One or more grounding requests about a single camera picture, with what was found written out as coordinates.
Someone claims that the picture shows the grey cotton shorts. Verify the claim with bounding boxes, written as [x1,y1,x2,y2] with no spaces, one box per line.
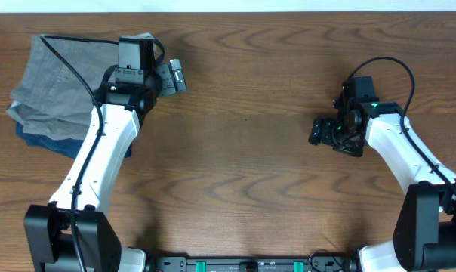
[7,36,119,140]

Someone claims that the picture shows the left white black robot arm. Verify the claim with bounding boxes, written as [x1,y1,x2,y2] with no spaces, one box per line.
[23,59,186,271]

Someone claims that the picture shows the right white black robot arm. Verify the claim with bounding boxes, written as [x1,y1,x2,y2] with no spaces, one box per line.
[309,102,456,271]

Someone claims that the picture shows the folded navy blue shorts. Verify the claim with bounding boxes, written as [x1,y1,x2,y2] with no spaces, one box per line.
[14,122,133,160]

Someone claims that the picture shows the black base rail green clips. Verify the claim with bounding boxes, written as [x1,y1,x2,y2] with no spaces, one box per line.
[143,250,360,272]

